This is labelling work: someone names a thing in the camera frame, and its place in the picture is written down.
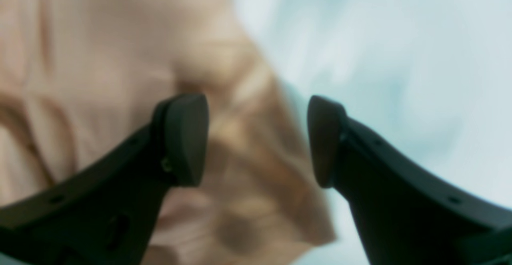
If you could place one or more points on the peach T-shirt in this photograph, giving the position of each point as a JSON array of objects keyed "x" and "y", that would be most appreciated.
[{"x": 78, "y": 76}]

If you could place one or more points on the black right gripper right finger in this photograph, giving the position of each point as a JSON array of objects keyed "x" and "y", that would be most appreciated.
[{"x": 404, "y": 215}]

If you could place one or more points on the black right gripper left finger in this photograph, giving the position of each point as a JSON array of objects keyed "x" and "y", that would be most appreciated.
[{"x": 106, "y": 214}]

